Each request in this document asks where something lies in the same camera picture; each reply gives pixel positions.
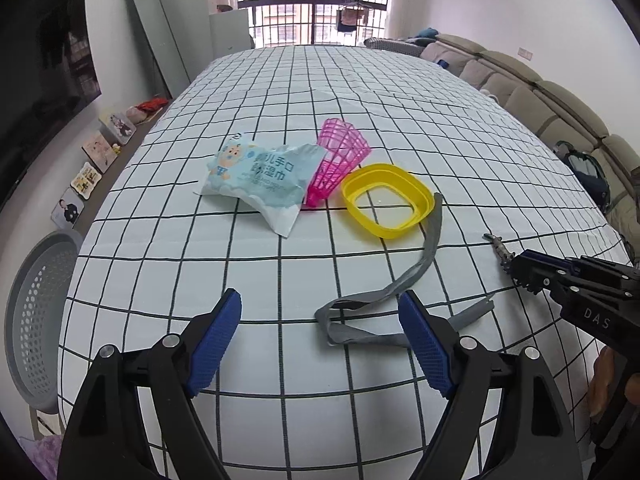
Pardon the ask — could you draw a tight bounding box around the yellow plastic ring lid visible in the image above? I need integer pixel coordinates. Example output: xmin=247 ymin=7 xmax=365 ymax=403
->
xmin=341 ymin=162 xmax=435 ymax=240

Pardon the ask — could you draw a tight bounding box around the child photo white frame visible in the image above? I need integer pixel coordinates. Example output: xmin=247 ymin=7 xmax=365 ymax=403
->
xmin=102 ymin=113 xmax=137 ymax=145

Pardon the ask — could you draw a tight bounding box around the checkered white tablecloth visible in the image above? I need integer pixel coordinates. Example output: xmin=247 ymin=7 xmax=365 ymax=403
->
xmin=58 ymin=47 xmax=627 ymax=479

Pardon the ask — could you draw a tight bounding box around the red folded cloth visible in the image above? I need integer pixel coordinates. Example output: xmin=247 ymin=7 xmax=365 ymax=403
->
xmin=137 ymin=96 xmax=169 ymax=115

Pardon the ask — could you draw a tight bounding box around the baby photo canvas frame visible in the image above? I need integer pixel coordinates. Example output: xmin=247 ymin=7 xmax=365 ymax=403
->
xmin=82 ymin=131 xmax=117 ymax=174

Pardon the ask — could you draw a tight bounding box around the black backpack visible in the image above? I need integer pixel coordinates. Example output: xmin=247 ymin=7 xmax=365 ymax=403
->
xmin=553 ymin=141 xmax=611 ymax=214

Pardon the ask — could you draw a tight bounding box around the grey perforated laundry basket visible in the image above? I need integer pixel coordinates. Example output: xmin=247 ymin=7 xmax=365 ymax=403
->
xmin=4 ymin=230 xmax=82 ymax=414

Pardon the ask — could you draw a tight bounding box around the beige sofa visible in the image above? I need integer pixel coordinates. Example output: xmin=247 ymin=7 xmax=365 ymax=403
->
xmin=364 ymin=34 xmax=639 ymax=263

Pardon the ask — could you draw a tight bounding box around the leaning grey mirror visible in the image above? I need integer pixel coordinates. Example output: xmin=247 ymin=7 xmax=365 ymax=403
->
xmin=132 ymin=0 xmax=190 ymax=99

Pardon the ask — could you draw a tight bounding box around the blue wet wipes packet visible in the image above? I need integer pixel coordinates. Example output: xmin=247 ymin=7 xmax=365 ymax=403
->
xmin=195 ymin=134 xmax=326 ymax=237

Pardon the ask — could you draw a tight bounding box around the grey lanyard with keys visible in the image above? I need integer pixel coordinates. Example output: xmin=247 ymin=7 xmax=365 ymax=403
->
xmin=313 ymin=192 xmax=516 ymax=349

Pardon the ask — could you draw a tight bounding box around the pink plastic shuttlecock basket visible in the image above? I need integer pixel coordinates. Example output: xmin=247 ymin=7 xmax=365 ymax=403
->
xmin=305 ymin=118 xmax=371 ymax=208

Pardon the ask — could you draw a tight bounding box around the wooden tv console shelf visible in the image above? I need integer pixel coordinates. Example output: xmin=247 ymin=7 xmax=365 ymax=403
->
xmin=74 ymin=105 xmax=169 ymax=237

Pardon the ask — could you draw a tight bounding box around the man portrait photo frame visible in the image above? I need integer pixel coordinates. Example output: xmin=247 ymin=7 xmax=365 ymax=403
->
xmin=51 ymin=188 xmax=85 ymax=229

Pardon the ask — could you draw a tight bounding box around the large black television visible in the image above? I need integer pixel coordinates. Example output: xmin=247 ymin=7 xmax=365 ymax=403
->
xmin=1 ymin=0 xmax=101 ymax=203

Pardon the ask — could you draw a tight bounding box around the grey cabinet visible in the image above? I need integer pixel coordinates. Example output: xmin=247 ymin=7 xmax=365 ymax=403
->
xmin=209 ymin=9 xmax=254 ymax=60

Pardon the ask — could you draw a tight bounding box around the purple fluffy rug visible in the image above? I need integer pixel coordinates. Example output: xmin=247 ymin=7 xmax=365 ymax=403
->
xmin=18 ymin=434 xmax=63 ymax=480

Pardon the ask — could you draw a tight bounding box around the yellow scalloped photo frame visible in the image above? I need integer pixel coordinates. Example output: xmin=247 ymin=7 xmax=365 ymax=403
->
xmin=70 ymin=162 xmax=102 ymax=200

